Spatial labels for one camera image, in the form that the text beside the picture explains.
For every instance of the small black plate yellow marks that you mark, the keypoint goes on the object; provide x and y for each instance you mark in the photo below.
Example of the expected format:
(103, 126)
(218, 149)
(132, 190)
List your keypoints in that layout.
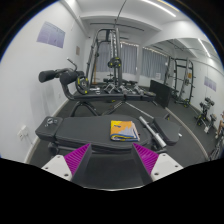
(114, 62)

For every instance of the silver barbell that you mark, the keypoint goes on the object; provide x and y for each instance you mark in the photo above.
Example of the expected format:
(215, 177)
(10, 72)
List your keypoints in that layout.
(151, 131)

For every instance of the white wall socket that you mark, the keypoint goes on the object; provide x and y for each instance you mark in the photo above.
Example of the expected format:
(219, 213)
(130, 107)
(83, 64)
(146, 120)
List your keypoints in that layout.
(22, 132)

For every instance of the black padded flat weight bench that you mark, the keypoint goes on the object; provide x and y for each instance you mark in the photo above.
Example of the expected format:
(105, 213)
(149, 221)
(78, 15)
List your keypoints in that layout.
(86, 131)

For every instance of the grey window blinds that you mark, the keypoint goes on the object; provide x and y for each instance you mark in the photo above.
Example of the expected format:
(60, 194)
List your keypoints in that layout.
(153, 63)

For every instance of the black box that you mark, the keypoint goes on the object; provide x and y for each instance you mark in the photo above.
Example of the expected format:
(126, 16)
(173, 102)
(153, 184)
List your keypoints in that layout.
(160, 93)

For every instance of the black squat rack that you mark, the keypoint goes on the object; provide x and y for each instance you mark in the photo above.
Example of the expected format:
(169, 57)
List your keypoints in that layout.
(190, 80)

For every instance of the yellow orange blue printed towel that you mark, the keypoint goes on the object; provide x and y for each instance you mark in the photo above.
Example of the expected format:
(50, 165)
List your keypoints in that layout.
(123, 131)

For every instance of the black weight plate yellow marks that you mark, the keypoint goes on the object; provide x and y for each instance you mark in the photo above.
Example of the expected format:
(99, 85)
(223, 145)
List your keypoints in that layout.
(81, 85)

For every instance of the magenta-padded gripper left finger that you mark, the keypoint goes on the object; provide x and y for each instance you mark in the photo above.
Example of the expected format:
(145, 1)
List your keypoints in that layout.
(77, 156)

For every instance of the long ceiling light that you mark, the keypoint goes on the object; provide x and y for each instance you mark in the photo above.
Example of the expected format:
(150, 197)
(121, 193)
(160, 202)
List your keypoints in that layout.
(160, 7)
(204, 47)

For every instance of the group of grey dumbbells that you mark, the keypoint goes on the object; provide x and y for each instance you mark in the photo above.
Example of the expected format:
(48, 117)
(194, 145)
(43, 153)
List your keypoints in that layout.
(128, 88)

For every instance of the black dumbbell stand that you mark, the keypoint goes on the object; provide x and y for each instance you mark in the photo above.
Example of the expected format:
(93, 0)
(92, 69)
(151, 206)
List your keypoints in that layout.
(205, 111)

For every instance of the small brown wall plaque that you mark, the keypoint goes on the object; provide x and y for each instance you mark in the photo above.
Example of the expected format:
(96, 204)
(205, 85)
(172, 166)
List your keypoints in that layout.
(78, 50)

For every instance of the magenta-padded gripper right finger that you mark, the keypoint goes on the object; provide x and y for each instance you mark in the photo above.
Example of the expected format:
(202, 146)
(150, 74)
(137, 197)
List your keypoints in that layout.
(146, 156)

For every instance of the small purple wall poster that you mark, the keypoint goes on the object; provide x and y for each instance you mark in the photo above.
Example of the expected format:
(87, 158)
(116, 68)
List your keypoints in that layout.
(210, 83)

